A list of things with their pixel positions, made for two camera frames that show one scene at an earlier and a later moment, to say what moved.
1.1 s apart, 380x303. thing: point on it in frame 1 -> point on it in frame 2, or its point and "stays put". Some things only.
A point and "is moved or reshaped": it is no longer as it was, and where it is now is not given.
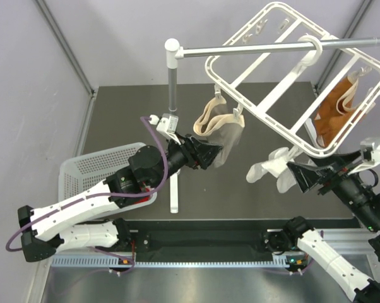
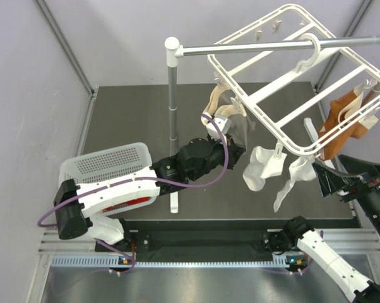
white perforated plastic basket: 79,174 stays put
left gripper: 192,148 -> 235,151
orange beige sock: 336,110 -> 341,112
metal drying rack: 314,84 stays put
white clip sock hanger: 297,83 is moved or reshaped
